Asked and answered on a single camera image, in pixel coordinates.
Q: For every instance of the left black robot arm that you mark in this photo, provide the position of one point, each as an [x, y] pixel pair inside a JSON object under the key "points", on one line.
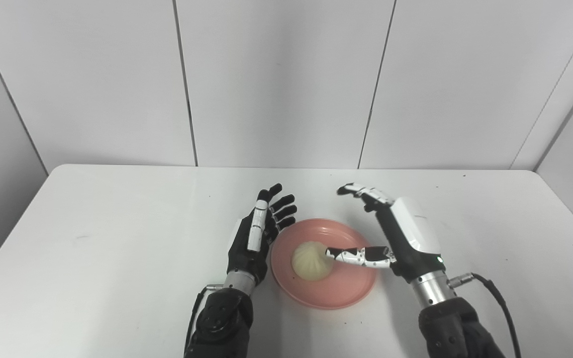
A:
{"points": [[222, 318]]}

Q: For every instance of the pink round plate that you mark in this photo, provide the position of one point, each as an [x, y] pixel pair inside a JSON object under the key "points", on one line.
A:
{"points": [[324, 263]]}

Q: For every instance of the cream steamed bun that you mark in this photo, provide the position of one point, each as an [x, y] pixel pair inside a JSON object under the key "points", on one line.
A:
{"points": [[311, 261]]}

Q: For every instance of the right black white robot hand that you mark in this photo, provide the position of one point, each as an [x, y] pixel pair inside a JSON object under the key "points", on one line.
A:
{"points": [[406, 233]]}

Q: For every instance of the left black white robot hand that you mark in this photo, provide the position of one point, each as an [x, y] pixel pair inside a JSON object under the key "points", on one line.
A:
{"points": [[256, 238]]}

